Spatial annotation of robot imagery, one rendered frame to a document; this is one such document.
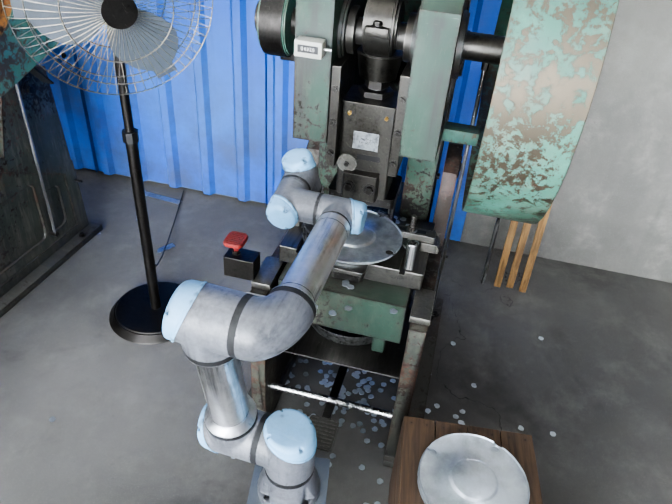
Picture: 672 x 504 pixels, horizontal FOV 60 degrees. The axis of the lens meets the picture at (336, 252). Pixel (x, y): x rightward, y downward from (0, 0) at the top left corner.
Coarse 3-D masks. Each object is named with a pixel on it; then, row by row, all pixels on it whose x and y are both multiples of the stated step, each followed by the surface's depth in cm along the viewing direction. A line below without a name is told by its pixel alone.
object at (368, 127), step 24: (360, 96) 158; (384, 96) 157; (360, 120) 157; (384, 120) 155; (360, 144) 161; (384, 144) 159; (360, 168) 165; (384, 168) 163; (360, 192) 166; (384, 192) 168
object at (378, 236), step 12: (372, 216) 182; (384, 216) 182; (372, 228) 177; (384, 228) 177; (396, 228) 178; (348, 240) 170; (360, 240) 170; (372, 240) 171; (384, 240) 172; (396, 240) 172; (348, 252) 166; (360, 252) 166; (372, 252) 167; (384, 252) 167; (396, 252) 167; (360, 264) 162
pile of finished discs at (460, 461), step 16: (432, 448) 162; (448, 448) 163; (464, 448) 163; (480, 448) 164; (496, 448) 165; (432, 464) 158; (448, 464) 159; (464, 464) 158; (480, 464) 159; (496, 464) 160; (512, 464) 160; (432, 480) 154; (448, 480) 155; (464, 480) 154; (480, 480) 155; (496, 480) 155; (512, 480) 156; (432, 496) 151; (448, 496) 151; (464, 496) 151; (480, 496) 151; (496, 496) 152; (512, 496) 152; (528, 496) 152
